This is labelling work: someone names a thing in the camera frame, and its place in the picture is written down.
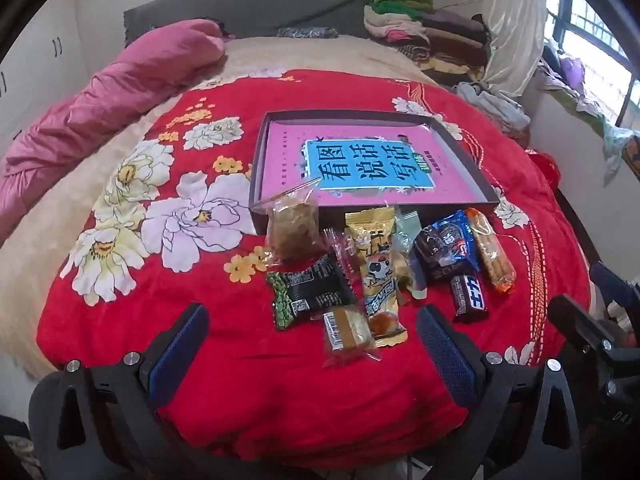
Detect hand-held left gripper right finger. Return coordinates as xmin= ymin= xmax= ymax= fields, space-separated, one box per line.
xmin=416 ymin=304 xmax=583 ymax=480

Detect dark patterned cloth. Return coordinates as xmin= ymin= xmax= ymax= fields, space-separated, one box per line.
xmin=277 ymin=26 xmax=338 ymax=40

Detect black green pea packet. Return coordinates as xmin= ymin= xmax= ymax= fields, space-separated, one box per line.
xmin=266 ymin=252 xmax=357 ymax=332

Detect grey box tray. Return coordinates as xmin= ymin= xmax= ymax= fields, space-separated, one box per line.
xmin=248 ymin=110 xmax=501 ymax=236

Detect pink quilt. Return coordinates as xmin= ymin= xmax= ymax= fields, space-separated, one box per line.
xmin=0 ymin=19 xmax=226 ymax=221

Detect yellow cartoon snack packet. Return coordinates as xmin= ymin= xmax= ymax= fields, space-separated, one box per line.
xmin=345 ymin=207 xmax=408 ymax=348

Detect beige bedsheet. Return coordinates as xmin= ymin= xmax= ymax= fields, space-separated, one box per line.
xmin=0 ymin=35 xmax=436 ymax=381

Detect white wardrobe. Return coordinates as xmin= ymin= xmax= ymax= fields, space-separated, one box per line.
xmin=0 ymin=0 xmax=86 ymax=151

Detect grey headboard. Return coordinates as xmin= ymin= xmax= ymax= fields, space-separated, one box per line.
xmin=122 ymin=0 xmax=381 ymax=46

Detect dark chocolate bar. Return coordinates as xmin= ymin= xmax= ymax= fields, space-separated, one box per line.
xmin=448 ymin=271 xmax=490 ymax=324

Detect orange rice cracker packet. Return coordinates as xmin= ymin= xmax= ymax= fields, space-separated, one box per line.
xmin=465 ymin=207 xmax=517 ymax=295

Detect red floral blanket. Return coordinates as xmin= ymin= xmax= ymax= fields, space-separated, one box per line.
xmin=35 ymin=67 xmax=593 ymax=471

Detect pink and blue book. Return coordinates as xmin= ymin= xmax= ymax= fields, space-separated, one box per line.
xmin=265 ymin=122 xmax=486 ymax=206

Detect clothes on windowsill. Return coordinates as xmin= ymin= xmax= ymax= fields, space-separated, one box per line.
xmin=537 ymin=42 xmax=640 ymax=181

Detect purple cloth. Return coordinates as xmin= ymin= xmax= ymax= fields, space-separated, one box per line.
xmin=560 ymin=57 xmax=586 ymax=88

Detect blue cookie packet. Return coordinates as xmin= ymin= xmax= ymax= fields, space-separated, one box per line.
xmin=412 ymin=209 xmax=483 ymax=281

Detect barred window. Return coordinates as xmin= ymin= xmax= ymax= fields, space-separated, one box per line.
xmin=545 ymin=0 xmax=640 ymax=126

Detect red bag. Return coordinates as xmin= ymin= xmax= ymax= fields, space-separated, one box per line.
xmin=525 ymin=147 xmax=561 ymax=186

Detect pale blue clothes heap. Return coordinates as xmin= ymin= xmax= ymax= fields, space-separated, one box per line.
xmin=455 ymin=82 xmax=531 ymax=133

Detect stack of folded clothes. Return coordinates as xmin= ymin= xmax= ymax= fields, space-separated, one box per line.
xmin=362 ymin=0 xmax=493 ymax=86

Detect clear bag of brown snack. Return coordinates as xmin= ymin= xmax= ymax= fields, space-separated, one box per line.
xmin=252 ymin=180 xmax=321 ymax=261

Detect brown patterned cloth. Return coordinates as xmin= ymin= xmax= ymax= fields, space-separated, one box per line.
xmin=620 ymin=135 xmax=640 ymax=181

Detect pale green snack packet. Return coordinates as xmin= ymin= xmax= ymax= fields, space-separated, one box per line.
xmin=395 ymin=250 xmax=428 ymax=306

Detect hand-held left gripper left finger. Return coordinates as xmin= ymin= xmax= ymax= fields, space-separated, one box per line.
xmin=55 ymin=302 xmax=211 ymax=480

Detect small clear cake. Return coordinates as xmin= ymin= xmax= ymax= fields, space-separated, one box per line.
xmin=312 ymin=305 xmax=383 ymax=368

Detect cream curtain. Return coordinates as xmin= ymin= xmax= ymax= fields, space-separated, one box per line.
xmin=480 ymin=0 xmax=548 ymax=98

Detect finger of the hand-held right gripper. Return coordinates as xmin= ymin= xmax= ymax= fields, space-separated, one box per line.
xmin=547 ymin=292 xmax=628 ymax=361
xmin=589 ymin=261 xmax=640 ymax=308

